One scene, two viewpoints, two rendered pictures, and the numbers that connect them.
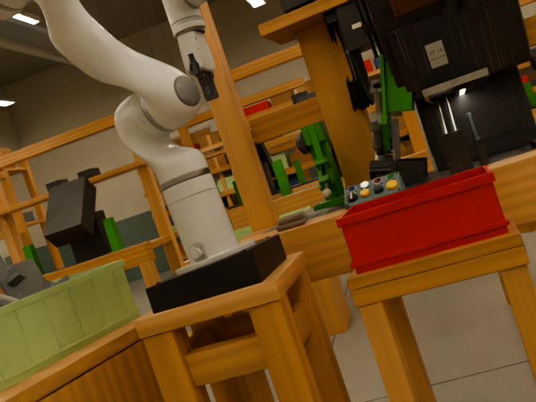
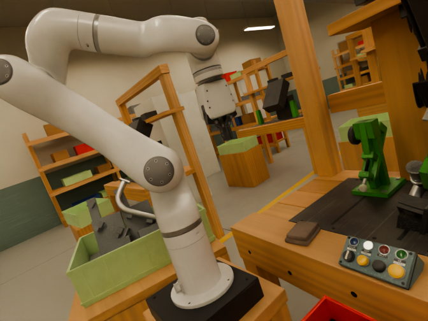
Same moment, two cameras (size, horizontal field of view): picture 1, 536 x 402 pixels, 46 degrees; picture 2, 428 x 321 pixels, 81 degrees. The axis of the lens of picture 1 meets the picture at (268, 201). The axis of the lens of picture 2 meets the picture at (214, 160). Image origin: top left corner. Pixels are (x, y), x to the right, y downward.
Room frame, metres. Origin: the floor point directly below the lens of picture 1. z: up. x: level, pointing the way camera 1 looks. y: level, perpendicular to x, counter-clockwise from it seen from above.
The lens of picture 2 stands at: (1.03, -0.41, 1.37)
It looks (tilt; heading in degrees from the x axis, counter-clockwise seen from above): 10 degrees down; 43
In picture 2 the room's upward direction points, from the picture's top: 18 degrees counter-clockwise
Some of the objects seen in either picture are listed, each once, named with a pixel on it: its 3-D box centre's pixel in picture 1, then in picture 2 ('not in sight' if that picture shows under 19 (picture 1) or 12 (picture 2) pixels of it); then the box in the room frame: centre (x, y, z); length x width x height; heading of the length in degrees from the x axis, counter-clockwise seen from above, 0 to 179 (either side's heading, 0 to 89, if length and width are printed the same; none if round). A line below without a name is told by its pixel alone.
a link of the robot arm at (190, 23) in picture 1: (189, 28); (209, 76); (1.62, 0.05, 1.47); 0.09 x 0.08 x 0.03; 162
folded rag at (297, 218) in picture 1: (291, 221); (302, 232); (1.72, -0.04, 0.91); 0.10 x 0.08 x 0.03; 173
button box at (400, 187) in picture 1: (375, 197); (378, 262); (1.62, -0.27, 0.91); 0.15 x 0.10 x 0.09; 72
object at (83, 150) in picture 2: not in sight; (109, 157); (4.13, 5.88, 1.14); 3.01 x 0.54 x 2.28; 169
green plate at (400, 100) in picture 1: (396, 89); not in sight; (1.81, -0.45, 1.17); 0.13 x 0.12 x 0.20; 72
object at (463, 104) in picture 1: (469, 102); not in sight; (1.94, -0.68, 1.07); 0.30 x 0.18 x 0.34; 72
